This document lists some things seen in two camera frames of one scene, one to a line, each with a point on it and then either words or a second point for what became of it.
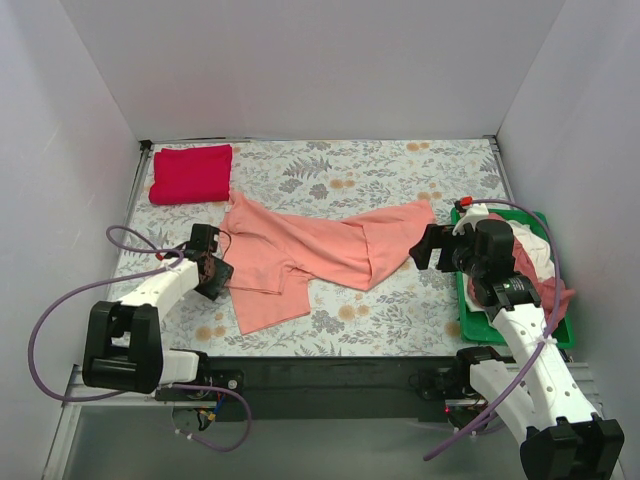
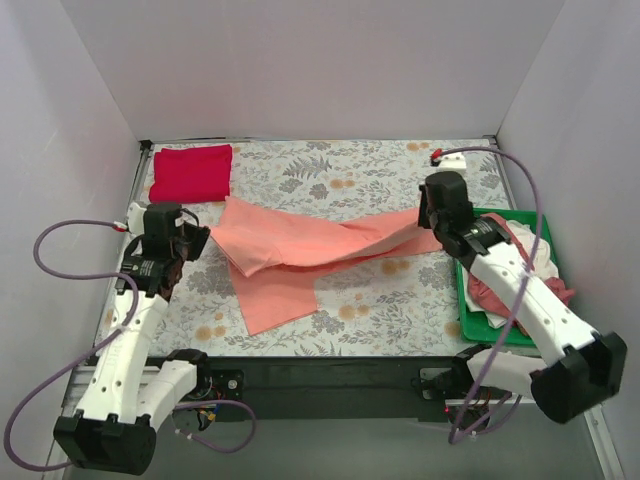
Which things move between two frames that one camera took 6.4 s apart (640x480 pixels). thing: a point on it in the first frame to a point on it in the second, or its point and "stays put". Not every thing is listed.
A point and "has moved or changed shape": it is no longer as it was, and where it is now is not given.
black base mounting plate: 316,387 stays put
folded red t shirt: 189,175 stays put
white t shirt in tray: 538,250 stays put
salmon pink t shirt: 270,254 has moved or changed shape
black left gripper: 217,276 to 197,241
